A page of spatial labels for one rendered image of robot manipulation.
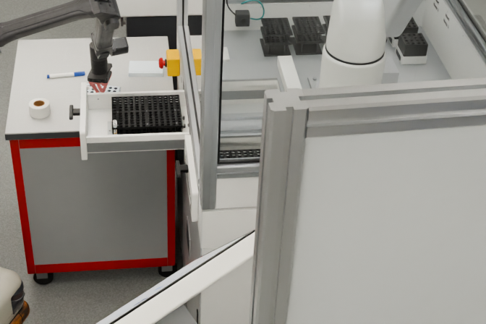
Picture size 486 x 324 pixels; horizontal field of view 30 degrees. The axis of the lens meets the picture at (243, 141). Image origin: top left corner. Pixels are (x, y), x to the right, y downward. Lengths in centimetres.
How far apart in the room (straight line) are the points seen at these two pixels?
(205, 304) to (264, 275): 168
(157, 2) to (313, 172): 268
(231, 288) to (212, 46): 83
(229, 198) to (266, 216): 146
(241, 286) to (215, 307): 11
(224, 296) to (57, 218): 88
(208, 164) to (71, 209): 105
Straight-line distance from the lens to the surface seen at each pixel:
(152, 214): 337
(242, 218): 253
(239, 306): 278
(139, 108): 296
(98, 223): 339
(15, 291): 331
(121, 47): 308
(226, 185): 245
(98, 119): 303
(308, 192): 103
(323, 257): 111
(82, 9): 259
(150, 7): 366
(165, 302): 192
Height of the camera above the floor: 258
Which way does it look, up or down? 37 degrees down
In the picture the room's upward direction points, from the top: 3 degrees clockwise
